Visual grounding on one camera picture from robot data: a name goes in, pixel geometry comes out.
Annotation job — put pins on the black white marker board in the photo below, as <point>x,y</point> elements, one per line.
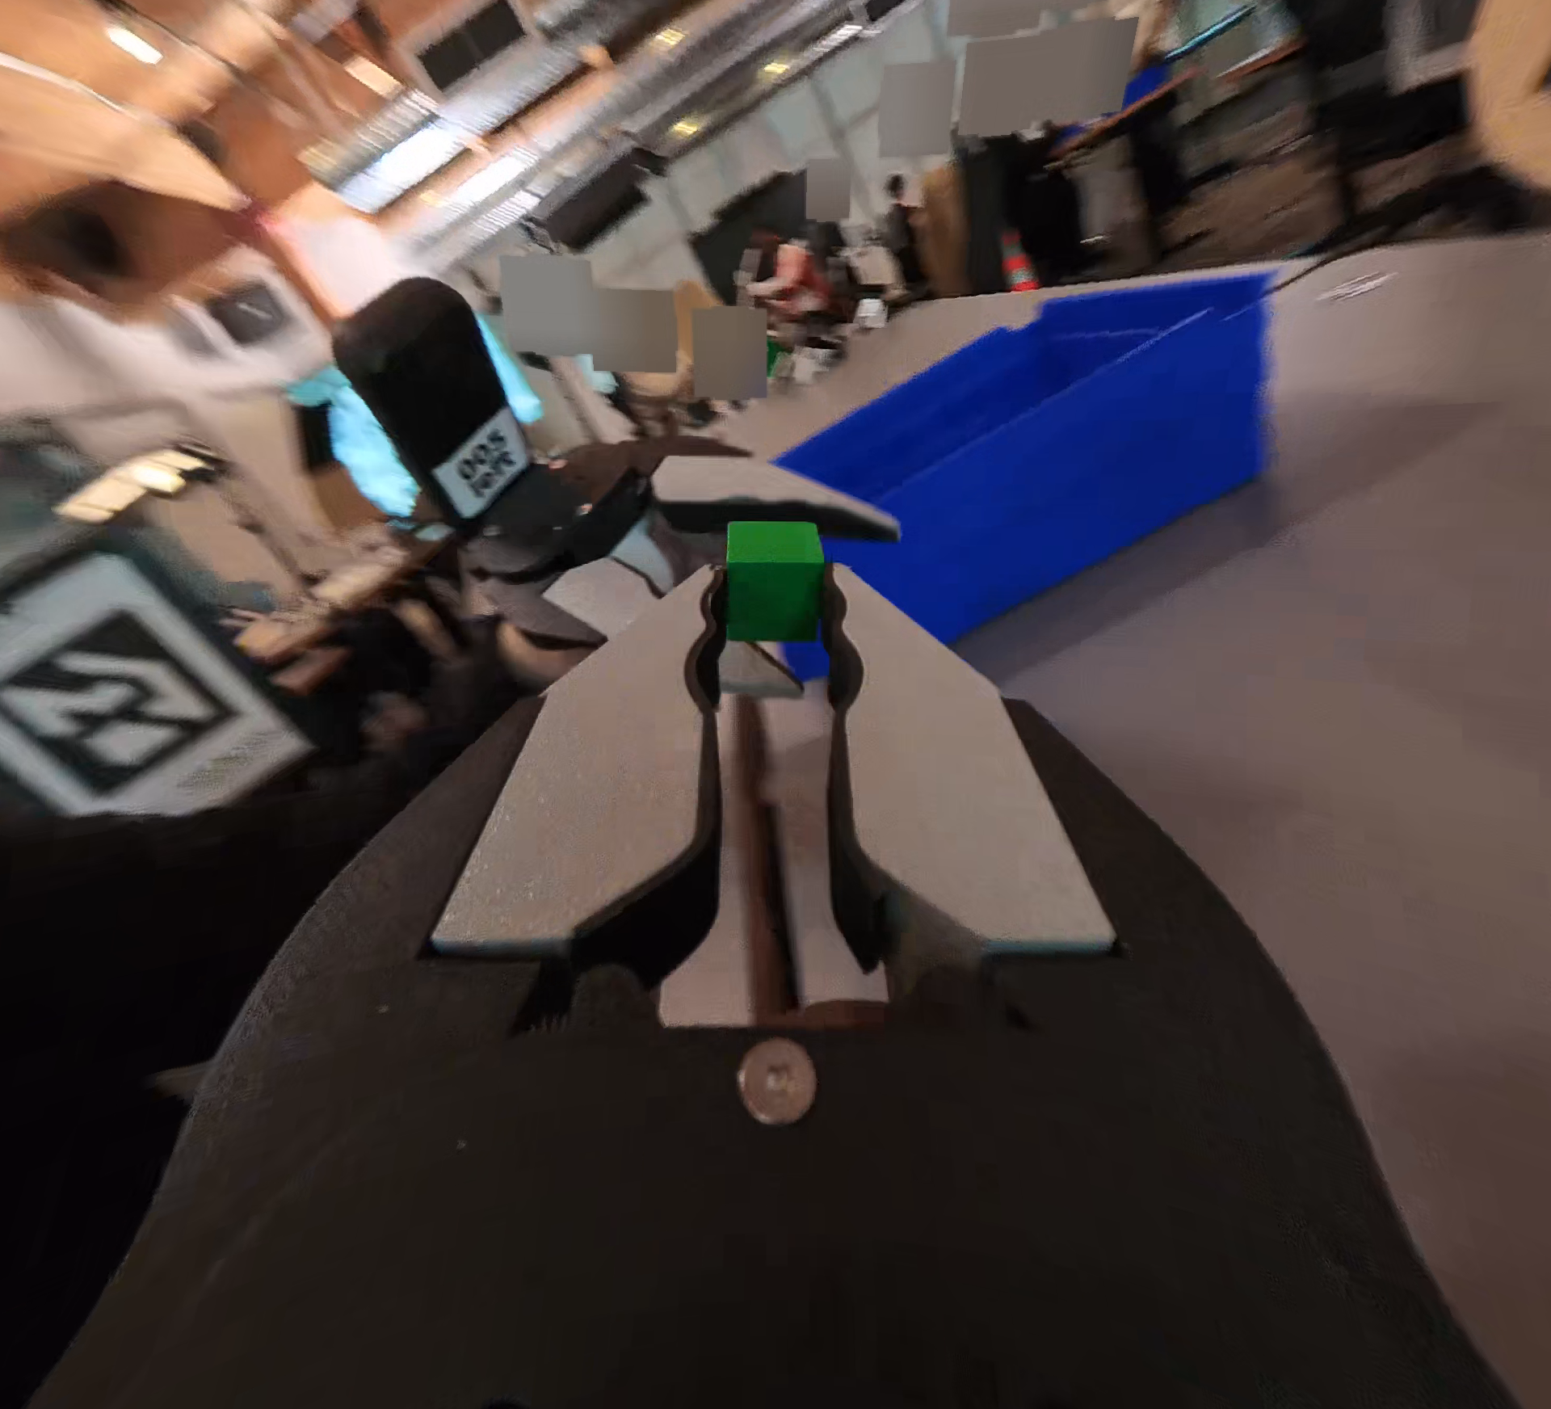
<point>121,707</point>

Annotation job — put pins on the green wooden cube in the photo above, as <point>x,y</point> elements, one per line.
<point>775,585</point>

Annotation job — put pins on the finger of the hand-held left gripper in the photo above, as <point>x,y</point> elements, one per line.
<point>751,494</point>
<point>758,676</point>

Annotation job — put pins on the blue plastic bin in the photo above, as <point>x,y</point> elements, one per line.
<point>1030,464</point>

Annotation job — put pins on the round metal table insert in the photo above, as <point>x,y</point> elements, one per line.
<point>1355,286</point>

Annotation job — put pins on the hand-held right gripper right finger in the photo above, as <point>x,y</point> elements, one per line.
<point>969,828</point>

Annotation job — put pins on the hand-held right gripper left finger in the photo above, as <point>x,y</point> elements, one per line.
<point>569,828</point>

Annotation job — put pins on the orange traffic cone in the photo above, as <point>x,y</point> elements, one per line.
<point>1019,270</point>

